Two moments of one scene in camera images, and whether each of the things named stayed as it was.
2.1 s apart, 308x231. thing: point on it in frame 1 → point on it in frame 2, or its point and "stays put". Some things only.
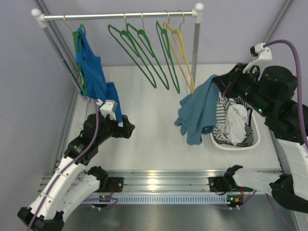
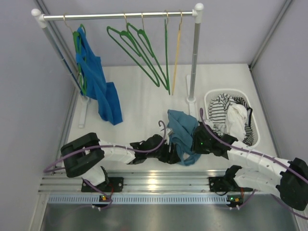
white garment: (237, 115) stays put
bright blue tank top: (92, 80) stays put
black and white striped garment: (221, 133) stays put
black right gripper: (226, 82) → (196, 147)
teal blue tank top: (198, 112) → (182, 128)
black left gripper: (126, 128) → (170, 154)
